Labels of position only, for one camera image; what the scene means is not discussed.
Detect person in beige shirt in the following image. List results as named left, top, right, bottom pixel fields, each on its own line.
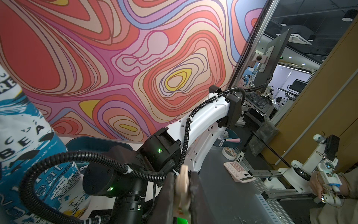
left=309, top=167, right=358, bottom=224

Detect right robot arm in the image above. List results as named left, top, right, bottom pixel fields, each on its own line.
left=20, top=86, right=246, bottom=224

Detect pink calculator on desk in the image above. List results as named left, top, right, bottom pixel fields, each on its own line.
left=223, top=161, right=256, bottom=183

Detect dark teal clothespin bin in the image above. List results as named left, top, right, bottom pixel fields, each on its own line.
left=65, top=136, right=136, bottom=164

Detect white tape roll on desk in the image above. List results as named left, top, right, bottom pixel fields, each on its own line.
left=222, top=147, right=237, bottom=161

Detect printed white blue yellow shorts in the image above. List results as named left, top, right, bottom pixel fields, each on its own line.
left=1, top=69, right=90, bottom=224

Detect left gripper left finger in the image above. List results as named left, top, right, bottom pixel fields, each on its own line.
left=148, top=173, right=175, bottom=224

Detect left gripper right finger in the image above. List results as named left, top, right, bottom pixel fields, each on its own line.
left=189, top=172, right=215, bottom=224

